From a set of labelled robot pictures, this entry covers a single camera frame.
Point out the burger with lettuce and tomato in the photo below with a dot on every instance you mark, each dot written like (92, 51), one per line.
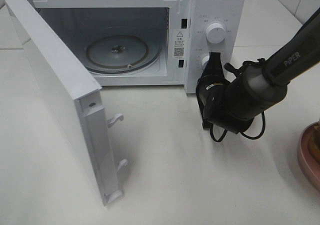
(314, 142)

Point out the white timer knob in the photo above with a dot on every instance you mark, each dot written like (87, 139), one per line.
(204, 61)

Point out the white microwave door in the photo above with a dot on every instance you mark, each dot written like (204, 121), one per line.
(73, 97)

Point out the white warning label sticker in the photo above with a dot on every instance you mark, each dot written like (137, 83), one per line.
(179, 43)

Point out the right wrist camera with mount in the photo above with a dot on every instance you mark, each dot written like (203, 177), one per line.
(206, 125)

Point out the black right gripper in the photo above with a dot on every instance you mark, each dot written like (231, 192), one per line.
(211, 87)

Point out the white microwave oven body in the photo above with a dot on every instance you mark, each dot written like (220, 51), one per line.
(78, 22)

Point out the pink round plate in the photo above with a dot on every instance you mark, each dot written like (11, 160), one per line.
(307, 162)

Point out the glass microwave turntable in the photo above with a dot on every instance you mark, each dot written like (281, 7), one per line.
(123, 49)

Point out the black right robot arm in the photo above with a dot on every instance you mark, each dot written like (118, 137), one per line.
(231, 98)

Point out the upper white power knob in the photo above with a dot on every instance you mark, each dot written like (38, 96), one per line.
(215, 32)

